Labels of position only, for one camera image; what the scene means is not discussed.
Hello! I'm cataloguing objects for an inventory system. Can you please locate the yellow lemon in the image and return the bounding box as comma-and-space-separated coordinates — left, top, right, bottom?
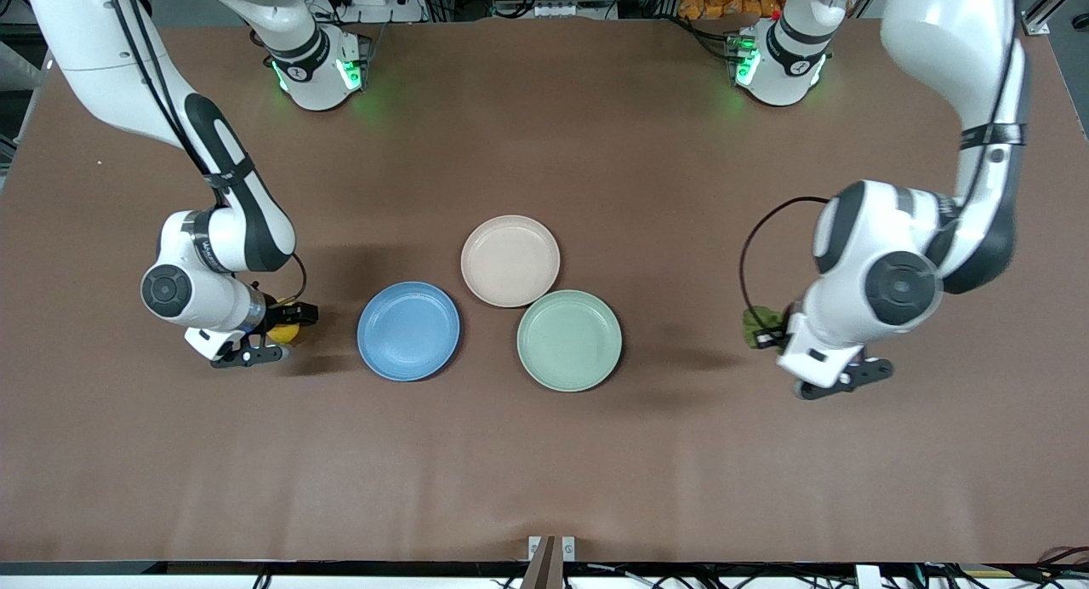
267, 295, 301, 346

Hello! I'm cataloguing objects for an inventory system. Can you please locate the green lettuce leaf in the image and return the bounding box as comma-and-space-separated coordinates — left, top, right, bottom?
742, 306, 788, 350

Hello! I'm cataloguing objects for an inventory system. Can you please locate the blue plate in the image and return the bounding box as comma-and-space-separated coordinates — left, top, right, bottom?
356, 281, 462, 383

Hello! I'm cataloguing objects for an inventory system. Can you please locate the pale green plate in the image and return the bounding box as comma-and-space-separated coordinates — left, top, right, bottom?
516, 289, 623, 393

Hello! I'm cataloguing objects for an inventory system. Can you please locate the beige plate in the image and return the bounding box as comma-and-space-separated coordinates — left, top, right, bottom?
460, 214, 562, 309

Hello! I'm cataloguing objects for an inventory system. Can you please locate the brown table cover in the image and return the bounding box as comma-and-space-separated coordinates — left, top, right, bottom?
0, 19, 1089, 564

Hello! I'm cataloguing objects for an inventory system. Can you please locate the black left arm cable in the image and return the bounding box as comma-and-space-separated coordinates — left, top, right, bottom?
738, 196, 831, 319

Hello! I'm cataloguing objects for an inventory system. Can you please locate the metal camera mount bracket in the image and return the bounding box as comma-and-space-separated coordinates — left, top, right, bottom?
527, 535, 577, 589

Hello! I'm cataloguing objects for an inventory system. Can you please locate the aluminium frame profile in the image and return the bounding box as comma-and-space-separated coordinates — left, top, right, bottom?
1019, 0, 1089, 37

